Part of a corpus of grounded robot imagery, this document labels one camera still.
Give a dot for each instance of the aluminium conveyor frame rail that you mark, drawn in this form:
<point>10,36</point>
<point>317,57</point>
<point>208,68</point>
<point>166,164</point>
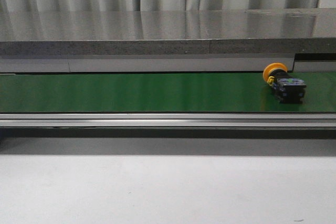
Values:
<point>262,119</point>

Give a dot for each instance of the green conveyor belt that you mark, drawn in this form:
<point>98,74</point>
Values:
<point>158,92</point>

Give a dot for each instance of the grey stone counter slab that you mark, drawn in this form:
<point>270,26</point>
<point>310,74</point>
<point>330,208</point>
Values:
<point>168,41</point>

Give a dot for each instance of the yellow push button switch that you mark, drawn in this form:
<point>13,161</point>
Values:
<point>285,88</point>

